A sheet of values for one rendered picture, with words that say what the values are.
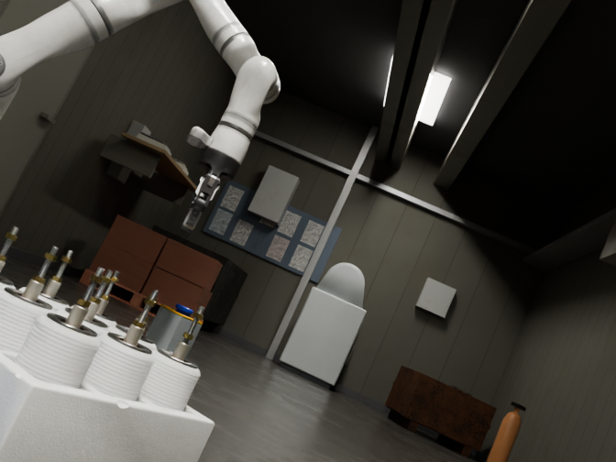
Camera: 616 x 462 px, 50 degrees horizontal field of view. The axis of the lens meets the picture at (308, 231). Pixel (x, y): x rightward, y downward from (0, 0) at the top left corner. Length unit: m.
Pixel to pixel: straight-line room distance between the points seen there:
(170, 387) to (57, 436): 0.23
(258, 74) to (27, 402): 0.70
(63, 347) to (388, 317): 7.40
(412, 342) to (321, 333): 1.35
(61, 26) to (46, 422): 0.76
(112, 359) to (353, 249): 7.37
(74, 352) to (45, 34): 0.66
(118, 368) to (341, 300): 6.49
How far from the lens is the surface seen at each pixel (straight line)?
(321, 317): 7.44
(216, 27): 1.35
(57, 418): 0.96
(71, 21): 1.39
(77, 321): 0.99
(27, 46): 1.38
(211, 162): 1.23
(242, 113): 1.26
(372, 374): 8.22
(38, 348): 0.97
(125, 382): 1.05
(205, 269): 6.08
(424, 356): 8.27
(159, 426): 1.09
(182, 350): 1.16
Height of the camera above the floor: 0.37
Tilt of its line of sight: 9 degrees up
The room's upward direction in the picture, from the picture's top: 25 degrees clockwise
